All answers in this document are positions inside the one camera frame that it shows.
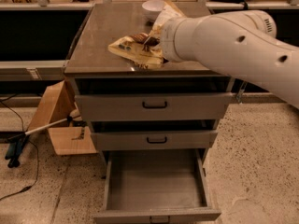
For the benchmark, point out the grey drawer cabinet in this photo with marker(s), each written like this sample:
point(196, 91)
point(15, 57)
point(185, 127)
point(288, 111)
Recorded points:
point(153, 128)

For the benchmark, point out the open cardboard box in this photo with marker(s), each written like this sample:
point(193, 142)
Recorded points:
point(57, 103)

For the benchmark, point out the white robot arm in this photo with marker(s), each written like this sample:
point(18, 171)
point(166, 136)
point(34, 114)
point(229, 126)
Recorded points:
point(239, 44)

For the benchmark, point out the grey drawer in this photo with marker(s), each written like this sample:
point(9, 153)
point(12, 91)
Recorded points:
point(153, 107)
point(156, 187)
point(153, 140)

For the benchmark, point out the grey top drawer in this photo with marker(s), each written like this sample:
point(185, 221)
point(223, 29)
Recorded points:
point(153, 107)

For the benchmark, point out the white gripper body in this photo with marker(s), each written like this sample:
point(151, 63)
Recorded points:
point(167, 38)

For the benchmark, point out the grey bottom drawer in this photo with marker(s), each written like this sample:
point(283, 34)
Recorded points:
point(156, 187)

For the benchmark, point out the grey middle drawer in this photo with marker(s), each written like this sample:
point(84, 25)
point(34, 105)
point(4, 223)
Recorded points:
point(153, 140)

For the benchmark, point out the white ceramic bowl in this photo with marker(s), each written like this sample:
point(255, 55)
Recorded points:
point(152, 8)

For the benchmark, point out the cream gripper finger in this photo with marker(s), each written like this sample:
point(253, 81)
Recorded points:
point(154, 51)
point(170, 11)

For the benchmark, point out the brown chip bag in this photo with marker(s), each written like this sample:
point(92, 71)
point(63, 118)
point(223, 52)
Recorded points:
point(133, 48)

